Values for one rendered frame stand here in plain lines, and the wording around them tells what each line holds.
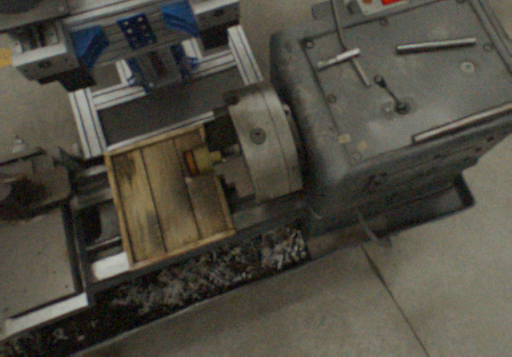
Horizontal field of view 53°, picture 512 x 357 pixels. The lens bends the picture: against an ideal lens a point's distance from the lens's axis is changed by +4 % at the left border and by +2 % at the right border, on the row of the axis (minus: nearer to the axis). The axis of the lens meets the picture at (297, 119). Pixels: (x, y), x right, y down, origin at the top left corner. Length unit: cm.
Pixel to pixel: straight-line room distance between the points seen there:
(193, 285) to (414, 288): 106
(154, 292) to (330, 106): 93
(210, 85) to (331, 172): 134
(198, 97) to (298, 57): 119
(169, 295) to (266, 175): 74
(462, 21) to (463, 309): 146
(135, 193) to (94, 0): 59
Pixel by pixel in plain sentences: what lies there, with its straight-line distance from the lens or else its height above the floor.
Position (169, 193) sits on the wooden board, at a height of 89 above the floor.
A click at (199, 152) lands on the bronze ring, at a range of 132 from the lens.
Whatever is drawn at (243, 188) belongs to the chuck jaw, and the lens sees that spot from 130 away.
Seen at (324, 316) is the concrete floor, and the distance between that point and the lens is 237.
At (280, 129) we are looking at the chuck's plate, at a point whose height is 123.
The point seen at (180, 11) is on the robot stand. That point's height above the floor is 103.
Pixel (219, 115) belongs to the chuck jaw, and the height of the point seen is 121.
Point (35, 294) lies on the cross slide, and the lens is 152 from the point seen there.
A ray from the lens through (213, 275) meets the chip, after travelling 177.
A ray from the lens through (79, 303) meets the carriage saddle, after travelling 152.
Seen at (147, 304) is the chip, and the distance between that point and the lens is 183.
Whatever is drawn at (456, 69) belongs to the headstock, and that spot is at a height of 126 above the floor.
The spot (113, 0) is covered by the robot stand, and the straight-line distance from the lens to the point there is 165.
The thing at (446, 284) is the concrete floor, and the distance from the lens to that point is 248.
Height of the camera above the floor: 236
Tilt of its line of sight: 68 degrees down
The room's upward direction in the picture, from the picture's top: 6 degrees clockwise
